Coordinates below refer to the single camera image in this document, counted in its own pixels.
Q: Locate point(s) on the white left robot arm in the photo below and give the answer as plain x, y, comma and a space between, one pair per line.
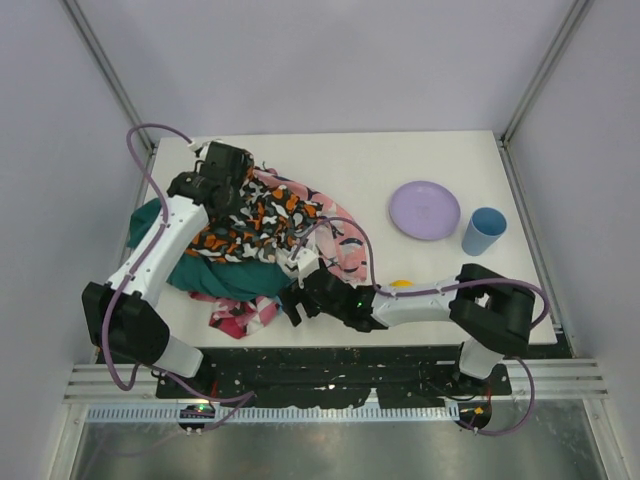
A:
121, 313

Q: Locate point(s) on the purple plastic plate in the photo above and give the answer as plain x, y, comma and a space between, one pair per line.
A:
424, 210

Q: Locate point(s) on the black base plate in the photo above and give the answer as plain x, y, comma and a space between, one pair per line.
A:
335, 378

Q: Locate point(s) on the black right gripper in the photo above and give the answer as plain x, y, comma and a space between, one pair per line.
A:
307, 296

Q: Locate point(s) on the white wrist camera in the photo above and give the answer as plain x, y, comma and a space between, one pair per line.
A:
200, 147
301, 266

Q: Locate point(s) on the aluminium corner post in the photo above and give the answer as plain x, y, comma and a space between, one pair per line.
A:
560, 41
101, 60

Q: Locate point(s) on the teal green cloth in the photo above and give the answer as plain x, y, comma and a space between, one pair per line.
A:
242, 281

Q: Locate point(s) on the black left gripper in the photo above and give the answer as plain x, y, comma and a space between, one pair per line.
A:
232, 167

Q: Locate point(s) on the white slotted cable duct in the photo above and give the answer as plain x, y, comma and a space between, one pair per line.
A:
158, 413

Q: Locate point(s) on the pink patterned cloth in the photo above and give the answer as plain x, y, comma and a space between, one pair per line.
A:
341, 246

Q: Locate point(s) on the blue plastic cup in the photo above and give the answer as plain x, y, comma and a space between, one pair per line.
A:
485, 227

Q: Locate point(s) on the aluminium frame rail front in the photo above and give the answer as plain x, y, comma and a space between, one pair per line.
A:
547, 379

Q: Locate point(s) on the yellow lemon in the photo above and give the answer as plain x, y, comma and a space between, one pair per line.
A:
401, 284

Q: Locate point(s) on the right aluminium corner post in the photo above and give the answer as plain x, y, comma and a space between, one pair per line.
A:
560, 41

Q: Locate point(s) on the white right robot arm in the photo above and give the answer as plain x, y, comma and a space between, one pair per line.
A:
496, 312

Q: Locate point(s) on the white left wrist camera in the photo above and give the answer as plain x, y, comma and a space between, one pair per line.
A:
200, 147

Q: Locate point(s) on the magenta pink white cloth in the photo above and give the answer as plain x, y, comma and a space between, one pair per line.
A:
239, 319

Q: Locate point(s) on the orange black camouflage cloth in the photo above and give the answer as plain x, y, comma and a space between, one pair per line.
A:
271, 217

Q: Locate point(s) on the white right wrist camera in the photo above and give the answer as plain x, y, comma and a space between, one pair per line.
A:
301, 266

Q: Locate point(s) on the left aluminium corner post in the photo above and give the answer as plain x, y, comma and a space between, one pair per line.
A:
101, 60

